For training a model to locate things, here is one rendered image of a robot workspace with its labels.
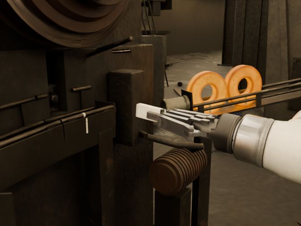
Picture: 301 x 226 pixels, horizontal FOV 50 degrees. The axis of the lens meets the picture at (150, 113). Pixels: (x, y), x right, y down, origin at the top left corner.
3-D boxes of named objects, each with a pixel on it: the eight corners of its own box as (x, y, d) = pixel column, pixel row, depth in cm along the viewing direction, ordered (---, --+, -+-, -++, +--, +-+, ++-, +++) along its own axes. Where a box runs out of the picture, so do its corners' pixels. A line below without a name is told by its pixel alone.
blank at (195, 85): (183, 74, 112) (188, 75, 109) (221, 67, 117) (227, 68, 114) (187, 116, 117) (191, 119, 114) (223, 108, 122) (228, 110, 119)
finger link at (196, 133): (217, 137, 63) (207, 145, 58) (193, 131, 65) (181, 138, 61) (219, 126, 62) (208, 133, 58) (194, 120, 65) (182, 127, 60)
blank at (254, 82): (221, 67, 117) (226, 68, 114) (256, 62, 122) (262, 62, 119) (223, 108, 122) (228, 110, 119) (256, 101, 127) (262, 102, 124)
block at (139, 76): (107, 142, 107) (104, 70, 102) (122, 136, 114) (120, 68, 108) (132, 148, 102) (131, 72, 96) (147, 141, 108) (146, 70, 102)
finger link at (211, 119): (212, 119, 64) (215, 117, 65) (165, 106, 70) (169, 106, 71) (210, 136, 65) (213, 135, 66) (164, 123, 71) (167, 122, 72)
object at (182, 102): (160, 114, 114) (159, 97, 112) (183, 109, 117) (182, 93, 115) (167, 118, 108) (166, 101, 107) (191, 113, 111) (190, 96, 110)
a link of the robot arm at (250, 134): (271, 158, 63) (241, 150, 66) (279, 115, 61) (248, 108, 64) (258, 175, 56) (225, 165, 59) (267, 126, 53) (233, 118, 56)
